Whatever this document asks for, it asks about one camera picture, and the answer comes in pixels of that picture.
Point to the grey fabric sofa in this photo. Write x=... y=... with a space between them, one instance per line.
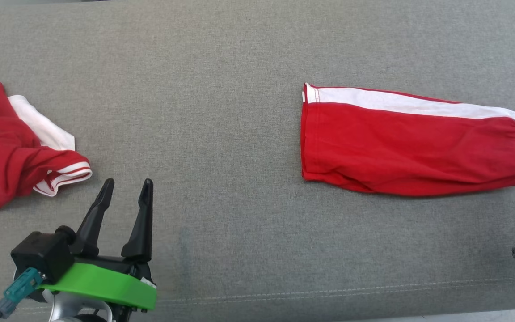
x=221 y=134

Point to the red shorts with white stripe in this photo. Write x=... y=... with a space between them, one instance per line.
x=396 y=147

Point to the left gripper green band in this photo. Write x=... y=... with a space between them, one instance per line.
x=105 y=281

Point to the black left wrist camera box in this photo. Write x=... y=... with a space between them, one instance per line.
x=43 y=255

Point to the red jersey with white sleeves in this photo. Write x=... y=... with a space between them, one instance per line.
x=2 y=165

